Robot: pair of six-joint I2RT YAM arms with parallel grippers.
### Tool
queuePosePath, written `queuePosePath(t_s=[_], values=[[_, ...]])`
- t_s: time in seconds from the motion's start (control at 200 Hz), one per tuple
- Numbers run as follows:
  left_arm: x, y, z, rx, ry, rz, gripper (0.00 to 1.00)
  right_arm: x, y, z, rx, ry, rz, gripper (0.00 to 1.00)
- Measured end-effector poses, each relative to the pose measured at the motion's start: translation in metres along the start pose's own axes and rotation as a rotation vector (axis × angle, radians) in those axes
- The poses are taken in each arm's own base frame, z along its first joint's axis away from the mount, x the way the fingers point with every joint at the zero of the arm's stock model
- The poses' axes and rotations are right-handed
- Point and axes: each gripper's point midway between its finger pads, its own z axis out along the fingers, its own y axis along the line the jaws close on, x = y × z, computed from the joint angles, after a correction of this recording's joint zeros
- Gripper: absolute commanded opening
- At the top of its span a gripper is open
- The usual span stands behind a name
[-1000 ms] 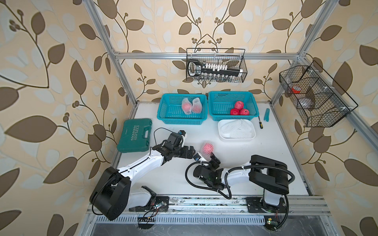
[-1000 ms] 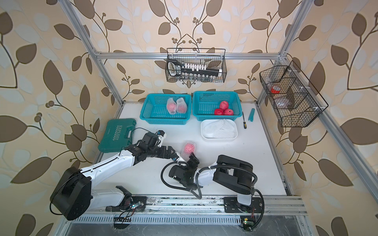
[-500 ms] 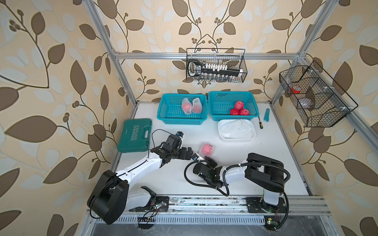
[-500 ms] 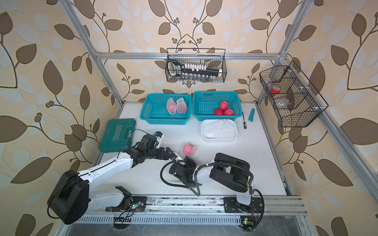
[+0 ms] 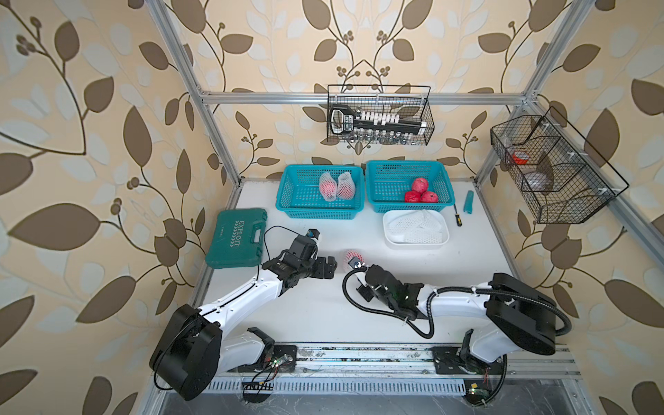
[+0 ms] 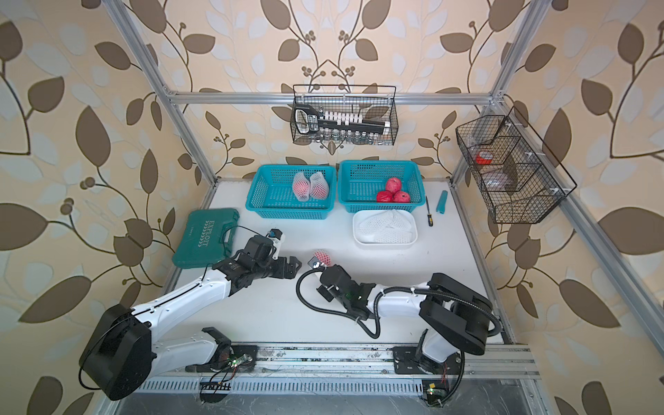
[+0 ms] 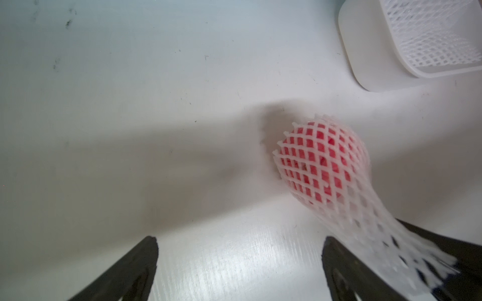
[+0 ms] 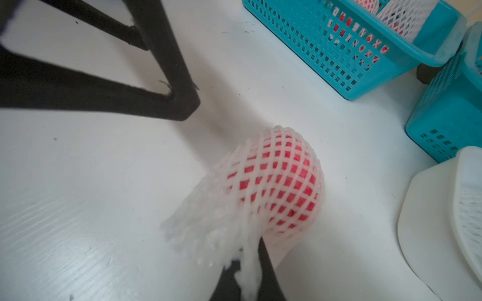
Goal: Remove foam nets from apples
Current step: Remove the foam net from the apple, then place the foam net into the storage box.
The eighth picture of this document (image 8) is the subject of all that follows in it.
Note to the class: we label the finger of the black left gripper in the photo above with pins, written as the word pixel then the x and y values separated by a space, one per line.
pixel 27 83
pixel 103 22

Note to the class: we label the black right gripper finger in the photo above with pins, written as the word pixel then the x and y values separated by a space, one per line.
pixel 227 288

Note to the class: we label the white plastic tub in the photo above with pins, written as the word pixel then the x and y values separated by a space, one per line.
pixel 426 235

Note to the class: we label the left teal plastic basket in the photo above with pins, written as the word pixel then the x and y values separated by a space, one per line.
pixel 351 49

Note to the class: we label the teal plastic basket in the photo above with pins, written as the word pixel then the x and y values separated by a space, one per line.
pixel 351 49
pixel 448 116

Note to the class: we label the right teal plastic basket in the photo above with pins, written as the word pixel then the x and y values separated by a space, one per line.
pixel 448 116

